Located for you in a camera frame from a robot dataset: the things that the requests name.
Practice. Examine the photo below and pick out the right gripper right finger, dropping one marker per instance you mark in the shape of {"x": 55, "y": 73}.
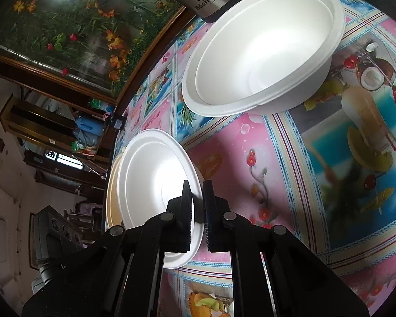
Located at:
{"x": 273, "y": 272}

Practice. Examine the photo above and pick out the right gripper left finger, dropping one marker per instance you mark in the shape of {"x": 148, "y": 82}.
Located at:
{"x": 118, "y": 275}

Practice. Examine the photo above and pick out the white foam plate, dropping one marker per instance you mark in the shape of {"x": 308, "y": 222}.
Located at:
{"x": 144, "y": 177}

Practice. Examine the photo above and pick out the brown wooden cabinet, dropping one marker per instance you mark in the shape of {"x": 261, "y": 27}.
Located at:
{"x": 54, "y": 132}

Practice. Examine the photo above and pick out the blue thermos jug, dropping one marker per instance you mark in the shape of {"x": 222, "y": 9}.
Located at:
{"x": 92, "y": 126}

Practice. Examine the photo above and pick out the small black device on table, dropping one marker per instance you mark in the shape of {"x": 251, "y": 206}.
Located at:
{"x": 118, "y": 122}

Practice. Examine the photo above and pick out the white foam bowl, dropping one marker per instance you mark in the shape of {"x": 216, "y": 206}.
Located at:
{"x": 263, "y": 57}

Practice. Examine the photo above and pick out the flower mural panel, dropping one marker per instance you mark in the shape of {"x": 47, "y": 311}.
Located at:
{"x": 91, "y": 44}

